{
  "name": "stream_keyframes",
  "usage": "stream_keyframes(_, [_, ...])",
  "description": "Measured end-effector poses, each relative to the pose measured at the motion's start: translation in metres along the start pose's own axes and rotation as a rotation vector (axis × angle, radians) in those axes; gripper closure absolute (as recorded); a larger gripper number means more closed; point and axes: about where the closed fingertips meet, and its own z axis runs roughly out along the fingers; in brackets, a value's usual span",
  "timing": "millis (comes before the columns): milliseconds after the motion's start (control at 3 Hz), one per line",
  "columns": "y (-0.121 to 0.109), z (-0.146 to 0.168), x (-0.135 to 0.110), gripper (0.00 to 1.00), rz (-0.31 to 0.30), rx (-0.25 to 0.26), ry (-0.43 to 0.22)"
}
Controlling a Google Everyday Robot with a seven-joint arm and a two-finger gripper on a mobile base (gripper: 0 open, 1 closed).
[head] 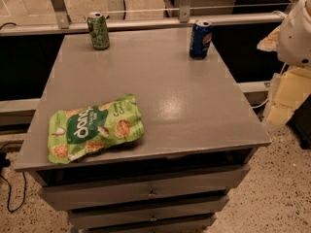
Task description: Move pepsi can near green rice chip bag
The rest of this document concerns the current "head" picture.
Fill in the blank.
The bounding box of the grey drawer cabinet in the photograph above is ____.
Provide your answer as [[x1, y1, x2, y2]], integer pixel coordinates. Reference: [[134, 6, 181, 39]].
[[16, 28, 270, 233]]

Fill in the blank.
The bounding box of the green soda can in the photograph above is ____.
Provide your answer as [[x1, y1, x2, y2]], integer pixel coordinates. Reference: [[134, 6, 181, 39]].
[[86, 12, 110, 50]]

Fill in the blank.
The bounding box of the black floor cable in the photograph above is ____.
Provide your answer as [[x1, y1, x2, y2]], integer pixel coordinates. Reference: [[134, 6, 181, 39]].
[[0, 142, 27, 214]]

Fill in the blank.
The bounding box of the green rice chip bag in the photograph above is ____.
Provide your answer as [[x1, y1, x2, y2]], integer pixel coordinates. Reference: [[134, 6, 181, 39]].
[[48, 94, 144, 164]]

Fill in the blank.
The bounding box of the grey metal railing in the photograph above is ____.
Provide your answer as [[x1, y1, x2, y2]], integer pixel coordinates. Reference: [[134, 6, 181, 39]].
[[0, 0, 298, 36]]

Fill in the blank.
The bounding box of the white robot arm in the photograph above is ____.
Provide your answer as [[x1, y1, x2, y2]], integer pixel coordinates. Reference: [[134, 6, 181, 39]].
[[257, 0, 311, 125]]

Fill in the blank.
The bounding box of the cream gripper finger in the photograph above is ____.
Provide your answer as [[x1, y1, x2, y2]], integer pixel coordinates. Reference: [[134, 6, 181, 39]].
[[265, 67, 311, 125], [257, 26, 280, 51]]

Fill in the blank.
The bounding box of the blue pepsi can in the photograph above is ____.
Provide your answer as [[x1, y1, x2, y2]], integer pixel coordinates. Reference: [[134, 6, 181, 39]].
[[190, 19, 212, 59]]

